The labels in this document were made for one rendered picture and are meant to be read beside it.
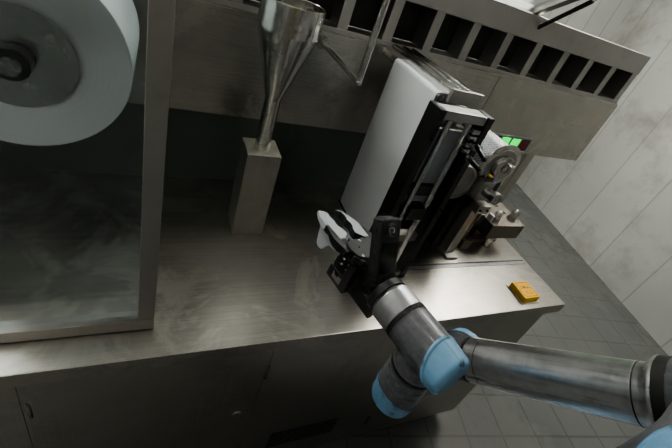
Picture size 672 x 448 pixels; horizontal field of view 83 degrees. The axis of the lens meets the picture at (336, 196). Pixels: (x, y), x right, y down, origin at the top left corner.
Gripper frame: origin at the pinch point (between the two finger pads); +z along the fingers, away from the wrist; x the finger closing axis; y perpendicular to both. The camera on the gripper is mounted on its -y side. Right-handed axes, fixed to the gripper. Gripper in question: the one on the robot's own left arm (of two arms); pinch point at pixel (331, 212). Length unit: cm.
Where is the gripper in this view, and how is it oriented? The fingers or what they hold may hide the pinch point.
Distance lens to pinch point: 74.9
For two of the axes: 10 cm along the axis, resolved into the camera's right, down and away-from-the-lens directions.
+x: 7.5, 0.1, 6.6
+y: -4.0, 8.0, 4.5
